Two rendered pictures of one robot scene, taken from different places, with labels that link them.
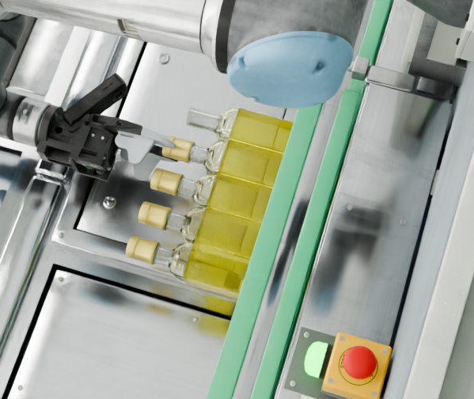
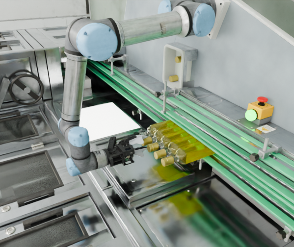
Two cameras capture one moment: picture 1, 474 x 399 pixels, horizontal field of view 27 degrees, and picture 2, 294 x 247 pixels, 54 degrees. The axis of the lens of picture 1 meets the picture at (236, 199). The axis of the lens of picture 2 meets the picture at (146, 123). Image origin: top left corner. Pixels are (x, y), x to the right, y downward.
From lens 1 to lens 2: 1.22 m
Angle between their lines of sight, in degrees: 51
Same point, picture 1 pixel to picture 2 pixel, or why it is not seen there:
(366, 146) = (196, 96)
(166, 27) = (172, 20)
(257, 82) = (201, 21)
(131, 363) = (188, 212)
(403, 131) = (198, 91)
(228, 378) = (237, 139)
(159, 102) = not seen: hidden behind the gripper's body
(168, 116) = not seen: hidden behind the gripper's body
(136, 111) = not seen: hidden behind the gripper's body
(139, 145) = (139, 139)
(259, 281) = (213, 123)
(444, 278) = (274, 28)
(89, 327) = (165, 213)
